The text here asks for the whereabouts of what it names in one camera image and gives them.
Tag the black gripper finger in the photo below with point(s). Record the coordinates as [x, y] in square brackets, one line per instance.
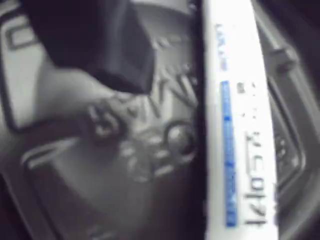
[95, 37]
[295, 12]

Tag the blue capped white marker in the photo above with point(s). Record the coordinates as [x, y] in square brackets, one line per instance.
[240, 125]

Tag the black square bowl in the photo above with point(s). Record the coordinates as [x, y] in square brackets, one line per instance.
[100, 162]

